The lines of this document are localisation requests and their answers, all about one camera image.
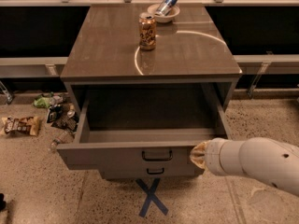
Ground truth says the grey drawer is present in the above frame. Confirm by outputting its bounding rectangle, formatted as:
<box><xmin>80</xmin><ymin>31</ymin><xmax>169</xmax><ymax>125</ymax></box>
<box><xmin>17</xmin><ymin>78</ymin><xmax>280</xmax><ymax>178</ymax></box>
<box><xmin>58</xmin><ymin>91</ymin><xmax>229</xmax><ymax>172</ymax></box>
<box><xmin>99</xmin><ymin>165</ymin><xmax>204</xmax><ymax>180</ymax></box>

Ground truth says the grey lower drawer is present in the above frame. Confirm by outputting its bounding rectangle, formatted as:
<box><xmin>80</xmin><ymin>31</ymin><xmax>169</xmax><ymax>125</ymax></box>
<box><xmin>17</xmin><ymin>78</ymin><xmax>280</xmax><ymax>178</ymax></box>
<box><xmin>99</xmin><ymin>165</ymin><xmax>204</xmax><ymax>180</ymax></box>

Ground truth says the orange soda can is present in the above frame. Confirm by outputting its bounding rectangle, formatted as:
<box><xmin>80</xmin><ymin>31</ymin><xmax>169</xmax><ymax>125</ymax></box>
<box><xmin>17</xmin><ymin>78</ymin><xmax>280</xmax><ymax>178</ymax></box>
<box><xmin>138</xmin><ymin>12</ymin><xmax>156</xmax><ymax>50</ymax></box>

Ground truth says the black lower drawer handle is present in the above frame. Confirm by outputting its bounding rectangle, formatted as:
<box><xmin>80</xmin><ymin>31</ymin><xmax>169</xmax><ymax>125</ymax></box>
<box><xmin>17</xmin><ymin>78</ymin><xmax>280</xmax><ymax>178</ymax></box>
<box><xmin>147</xmin><ymin>168</ymin><xmax>164</xmax><ymax>175</ymax></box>

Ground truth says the black top drawer handle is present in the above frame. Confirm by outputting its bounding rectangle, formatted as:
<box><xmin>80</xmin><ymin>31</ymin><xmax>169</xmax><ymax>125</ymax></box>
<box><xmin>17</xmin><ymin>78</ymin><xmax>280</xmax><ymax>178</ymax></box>
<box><xmin>141</xmin><ymin>151</ymin><xmax>173</xmax><ymax>162</ymax></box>

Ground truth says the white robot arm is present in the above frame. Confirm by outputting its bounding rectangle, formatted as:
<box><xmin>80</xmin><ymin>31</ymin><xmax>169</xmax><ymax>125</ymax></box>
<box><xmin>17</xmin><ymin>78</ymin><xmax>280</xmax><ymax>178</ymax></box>
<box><xmin>190</xmin><ymin>137</ymin><xmax>299</xmax><ymax>196</ymax></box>

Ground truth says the green snack bag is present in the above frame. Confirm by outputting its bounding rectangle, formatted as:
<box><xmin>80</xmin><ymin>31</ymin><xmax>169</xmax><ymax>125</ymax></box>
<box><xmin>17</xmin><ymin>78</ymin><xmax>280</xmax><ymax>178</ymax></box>
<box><xmin>33</xmin><ymin>93</ymin><xmax>53</xmax><ymax>108</ymax></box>

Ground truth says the grey top drawer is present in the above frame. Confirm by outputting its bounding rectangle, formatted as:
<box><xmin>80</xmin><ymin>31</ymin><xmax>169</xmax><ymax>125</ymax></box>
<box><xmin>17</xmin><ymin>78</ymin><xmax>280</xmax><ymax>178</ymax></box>
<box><xmin>58</xmin><ymin>91</ymin><xmax>229</xmax><ymax>172</ymax></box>

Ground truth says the blue silver can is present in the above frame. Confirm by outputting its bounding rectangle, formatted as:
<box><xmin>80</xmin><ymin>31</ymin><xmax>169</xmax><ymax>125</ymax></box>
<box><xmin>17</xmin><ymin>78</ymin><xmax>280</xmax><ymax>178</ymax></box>
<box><xmin>155</xmin><ymin>0</ymin><xmax>178</xmax><ymax>16</ymax></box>

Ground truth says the clear plastic bottle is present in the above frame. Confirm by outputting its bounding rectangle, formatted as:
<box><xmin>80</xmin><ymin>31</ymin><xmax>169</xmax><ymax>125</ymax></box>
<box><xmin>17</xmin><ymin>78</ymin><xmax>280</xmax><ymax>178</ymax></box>
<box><xmin>50</xmin><ymin>130</ymin><xmax>74</xmax><ymax>152</ymax></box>

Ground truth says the dark patterned snack bag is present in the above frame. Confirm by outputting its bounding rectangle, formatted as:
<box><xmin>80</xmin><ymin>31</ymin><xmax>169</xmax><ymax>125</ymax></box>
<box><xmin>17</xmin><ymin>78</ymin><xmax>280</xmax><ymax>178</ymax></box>
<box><xmin>51</xmin><ymin>104</ymin><xmax>78</xmax><ymax>132</ymax></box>

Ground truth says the white ceramic bowl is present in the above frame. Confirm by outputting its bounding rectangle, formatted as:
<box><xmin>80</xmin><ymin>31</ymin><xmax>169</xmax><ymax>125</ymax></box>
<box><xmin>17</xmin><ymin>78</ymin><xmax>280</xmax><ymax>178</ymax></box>
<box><xmin>148</xmin><ymin>4</ymin><xmax>180</xmax><ymax>23</ymax></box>

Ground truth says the black snack bag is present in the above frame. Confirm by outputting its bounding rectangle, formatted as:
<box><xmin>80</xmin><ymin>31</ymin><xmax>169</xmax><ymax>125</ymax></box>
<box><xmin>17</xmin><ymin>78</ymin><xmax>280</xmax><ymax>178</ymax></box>
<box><xmin>47</xmin><ymin>105</ymin><xmax>63</xmax><ymax>123</ymax></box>

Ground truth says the brown snack bag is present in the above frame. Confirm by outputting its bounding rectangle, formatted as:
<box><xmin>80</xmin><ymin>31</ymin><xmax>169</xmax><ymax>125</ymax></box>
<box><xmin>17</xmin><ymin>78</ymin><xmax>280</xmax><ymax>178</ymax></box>
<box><xmin>0</xmin><ymin>117</ymin><xmax>40</xmax><ymax>136</ymax></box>

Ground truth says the blue tape cross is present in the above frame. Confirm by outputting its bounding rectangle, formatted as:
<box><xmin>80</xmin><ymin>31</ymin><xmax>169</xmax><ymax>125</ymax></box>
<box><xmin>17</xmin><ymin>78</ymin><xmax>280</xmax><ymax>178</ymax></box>
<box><xmin>135</xmin><ymin>178</ymin><xmax>168</xmax><ymax>217</ymax></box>

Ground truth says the black drawer handle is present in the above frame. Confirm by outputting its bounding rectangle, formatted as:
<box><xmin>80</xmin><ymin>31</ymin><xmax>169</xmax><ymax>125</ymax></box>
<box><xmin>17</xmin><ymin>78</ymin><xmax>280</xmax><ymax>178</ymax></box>
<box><xmin>141</xmin><ymin>151</ymin><xmax>173</xmax><ymax>162</ymax></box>
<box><xmin>147</xmin><ymin>168</ymin><xmax>164</xmax><ymax>175</ymax></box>

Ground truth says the grey drawer cabinet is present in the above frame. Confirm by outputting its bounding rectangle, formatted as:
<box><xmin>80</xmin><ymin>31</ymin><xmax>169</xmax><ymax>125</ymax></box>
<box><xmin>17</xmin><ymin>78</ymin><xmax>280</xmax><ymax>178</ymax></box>
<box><xmin>60</xmin><ymin>2</ymin><xmax>243</xmax><ymax>181</ymax></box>

